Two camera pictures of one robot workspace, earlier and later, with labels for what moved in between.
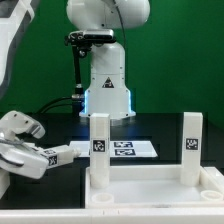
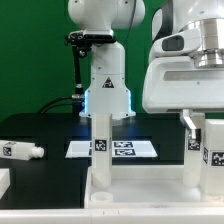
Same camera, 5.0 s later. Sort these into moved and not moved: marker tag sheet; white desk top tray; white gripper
Moved: white gripper
Not moved: white desk top tray; marker tag sheet
